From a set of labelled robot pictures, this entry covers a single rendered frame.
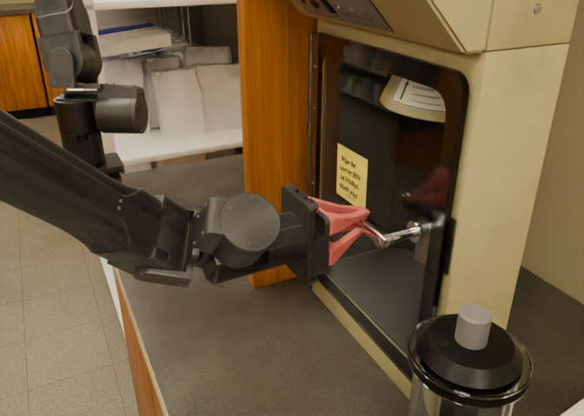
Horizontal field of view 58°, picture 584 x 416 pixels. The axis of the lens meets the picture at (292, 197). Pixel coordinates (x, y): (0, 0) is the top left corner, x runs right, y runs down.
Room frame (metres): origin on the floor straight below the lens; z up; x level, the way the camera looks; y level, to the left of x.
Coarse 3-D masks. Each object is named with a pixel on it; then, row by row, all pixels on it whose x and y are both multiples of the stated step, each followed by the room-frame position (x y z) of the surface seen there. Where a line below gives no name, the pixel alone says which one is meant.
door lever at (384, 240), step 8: (352, 224) 0.56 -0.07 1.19; (360, 224) 0.55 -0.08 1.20; (368, 224) 0.54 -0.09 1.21; (376, 224) 0.54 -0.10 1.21; (408, 224) 0.54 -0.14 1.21; (416, 224) 0.53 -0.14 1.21; (368, 232) 0.53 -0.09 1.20; (376, 232) 0.52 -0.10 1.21; (384, 232) 0.52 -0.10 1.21; (392, 232) 0.52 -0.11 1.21; (400, 232) 0.52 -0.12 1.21; (408, 232) 0.52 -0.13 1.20; (416, 232) 0.53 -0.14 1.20; (376, 240) 0.51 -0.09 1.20; (384, 240) 0.51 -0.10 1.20; (392, 240) 0.51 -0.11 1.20; (400, 240) 0.52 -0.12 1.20; (416, 240) 0.52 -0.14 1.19
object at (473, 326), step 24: (480, 312) 0.37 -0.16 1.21; (432, 336) 0.38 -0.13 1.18; (456, 336) 0.37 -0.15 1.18; (480, 336) 0.36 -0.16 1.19; (504, 336) 0.38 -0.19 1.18; (432, 360) 0.35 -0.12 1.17; (456, 360) 0.34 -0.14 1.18; (480, 360) 0.34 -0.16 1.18; (504, 360) 0.34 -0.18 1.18; (480, 384) 0.33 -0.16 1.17; (504, 384) 0.33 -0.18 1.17
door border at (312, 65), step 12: (312, 36) 0.77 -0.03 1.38; (312, 48) 0.77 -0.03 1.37; (312, 60) 0.76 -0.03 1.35; (312, 72) 0.76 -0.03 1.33; (312, 84) 0.76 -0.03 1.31; (312, 96) 0.76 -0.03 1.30; (468, 96) 0.50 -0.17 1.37; (312, 108) 0.76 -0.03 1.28; (312, 120) 0.76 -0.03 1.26; (312, 132) 0.76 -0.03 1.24; (312, 144) 0.76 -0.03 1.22; (312, 156) 0.76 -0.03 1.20; (312, 168) 0.76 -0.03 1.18; (312, 180) 0.76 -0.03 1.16; (312, 192) 0.76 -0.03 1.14
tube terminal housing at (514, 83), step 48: (528, 0) 0.51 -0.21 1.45; (576, 0) 0.54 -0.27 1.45; (384, 48) 0.63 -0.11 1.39; (432, 48) 0.56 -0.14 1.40; (528, 48) 0.52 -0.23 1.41; (480, 96) 0.49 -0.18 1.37; (528, 96) 0.52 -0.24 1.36; (480, 144) 0.50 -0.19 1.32; (528, 144) 0.53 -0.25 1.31; (480, 192) 0.50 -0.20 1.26; (528, 192) 0.53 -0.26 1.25; (480, 240) 0.51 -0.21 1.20; (480, 288) 0.51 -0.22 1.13
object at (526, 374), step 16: (432, 320) 0.41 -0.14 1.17; (416, 336) 0.39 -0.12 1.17; (512, 336) 0.39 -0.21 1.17; (416, 352) 0.37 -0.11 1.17; (528, 368) 0.35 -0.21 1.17; (416, 384) 0.37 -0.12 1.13; (448, 384) 0.33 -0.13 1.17; (512, 384) 0.33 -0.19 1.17; (416, 400) 0.36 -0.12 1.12; (432, 400) 0.34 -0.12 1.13; (448, 400) 0.33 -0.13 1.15
